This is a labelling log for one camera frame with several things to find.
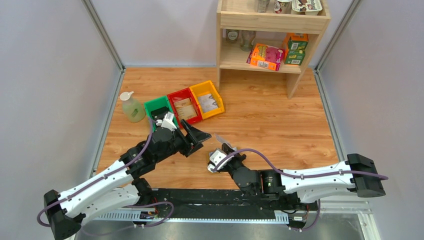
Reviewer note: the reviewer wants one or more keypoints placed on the green orange carton box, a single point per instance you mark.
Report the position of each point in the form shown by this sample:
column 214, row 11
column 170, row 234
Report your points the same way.
column 295, row 45

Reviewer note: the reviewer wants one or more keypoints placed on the red plastic bin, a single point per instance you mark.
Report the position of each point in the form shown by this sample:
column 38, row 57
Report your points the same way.
column 181, row 94

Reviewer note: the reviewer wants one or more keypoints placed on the yellow leather card holder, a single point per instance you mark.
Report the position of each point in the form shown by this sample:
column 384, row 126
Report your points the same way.
column 212, row 155

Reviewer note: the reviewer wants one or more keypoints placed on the black cards in green bin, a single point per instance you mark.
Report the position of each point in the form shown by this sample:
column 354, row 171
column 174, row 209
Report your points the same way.
column 159, row 113

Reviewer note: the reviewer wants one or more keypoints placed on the grey credit card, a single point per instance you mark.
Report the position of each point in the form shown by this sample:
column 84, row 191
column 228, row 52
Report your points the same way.
column 222, row 140

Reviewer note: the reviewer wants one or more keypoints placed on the green plastic bin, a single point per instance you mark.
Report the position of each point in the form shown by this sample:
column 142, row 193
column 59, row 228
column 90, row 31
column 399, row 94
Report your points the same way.
column 156, row 103

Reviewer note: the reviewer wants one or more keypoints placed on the white food tub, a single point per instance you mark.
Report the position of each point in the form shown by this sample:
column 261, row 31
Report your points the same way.
column 307, row 7

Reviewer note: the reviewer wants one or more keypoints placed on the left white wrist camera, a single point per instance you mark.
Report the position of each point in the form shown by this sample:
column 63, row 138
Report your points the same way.
column 167, row 122

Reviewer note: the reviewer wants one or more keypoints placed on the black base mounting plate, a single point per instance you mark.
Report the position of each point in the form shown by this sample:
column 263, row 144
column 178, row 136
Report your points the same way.
column 223, row 204

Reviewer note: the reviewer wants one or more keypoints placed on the clear glass cup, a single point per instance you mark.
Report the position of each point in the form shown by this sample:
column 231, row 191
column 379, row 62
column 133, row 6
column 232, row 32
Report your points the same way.
column 247, row 38

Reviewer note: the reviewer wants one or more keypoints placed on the white printed cup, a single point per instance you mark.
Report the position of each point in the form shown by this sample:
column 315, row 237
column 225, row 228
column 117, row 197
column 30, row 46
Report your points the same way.
column 282, row 6

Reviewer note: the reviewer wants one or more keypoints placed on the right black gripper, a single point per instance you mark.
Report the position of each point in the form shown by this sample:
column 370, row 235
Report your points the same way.
column 228, row 155

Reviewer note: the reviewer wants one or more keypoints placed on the orange pink snack box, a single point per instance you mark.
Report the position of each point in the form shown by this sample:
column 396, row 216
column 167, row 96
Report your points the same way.
column 266, row 56

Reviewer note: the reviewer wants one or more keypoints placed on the yellow plastic bin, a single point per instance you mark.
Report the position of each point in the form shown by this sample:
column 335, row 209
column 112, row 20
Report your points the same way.
column 205, row 88

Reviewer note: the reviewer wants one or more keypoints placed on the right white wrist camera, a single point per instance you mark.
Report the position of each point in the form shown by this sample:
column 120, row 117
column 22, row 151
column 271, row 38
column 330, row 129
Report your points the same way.
column 218, row 162

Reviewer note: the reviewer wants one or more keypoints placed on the green soap pump bottle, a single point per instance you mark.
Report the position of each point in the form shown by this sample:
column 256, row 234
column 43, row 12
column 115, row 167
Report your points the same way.
column 131, row 107

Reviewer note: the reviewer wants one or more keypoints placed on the wooden shelf unit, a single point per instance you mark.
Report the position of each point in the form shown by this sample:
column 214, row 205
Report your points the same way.
column 278, row 36

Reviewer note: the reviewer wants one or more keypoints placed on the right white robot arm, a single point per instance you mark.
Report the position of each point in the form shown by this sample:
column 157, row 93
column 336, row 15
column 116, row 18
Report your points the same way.
column 358, row 174

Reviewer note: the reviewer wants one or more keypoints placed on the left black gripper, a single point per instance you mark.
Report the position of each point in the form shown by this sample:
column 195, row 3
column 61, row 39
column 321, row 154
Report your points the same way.
column 187, row 141

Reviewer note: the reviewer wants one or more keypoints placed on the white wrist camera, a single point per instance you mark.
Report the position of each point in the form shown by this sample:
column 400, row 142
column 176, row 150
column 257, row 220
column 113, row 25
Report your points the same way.
column 167, row 122
column 218, row 162

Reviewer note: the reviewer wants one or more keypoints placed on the aluminium frame rail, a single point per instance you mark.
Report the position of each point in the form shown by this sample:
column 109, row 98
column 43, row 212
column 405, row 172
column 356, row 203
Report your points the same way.
column 74, row 210

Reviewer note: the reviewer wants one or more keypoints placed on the beige cards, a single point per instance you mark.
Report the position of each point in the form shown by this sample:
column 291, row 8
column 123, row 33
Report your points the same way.
column 185, row 109

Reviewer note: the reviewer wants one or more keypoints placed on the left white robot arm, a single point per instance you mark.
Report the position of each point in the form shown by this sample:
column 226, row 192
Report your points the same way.
column 119, row 185

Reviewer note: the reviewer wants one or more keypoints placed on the white cards in yellow bin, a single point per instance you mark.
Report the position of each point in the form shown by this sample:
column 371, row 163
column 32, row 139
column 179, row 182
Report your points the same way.
column 207, row 103

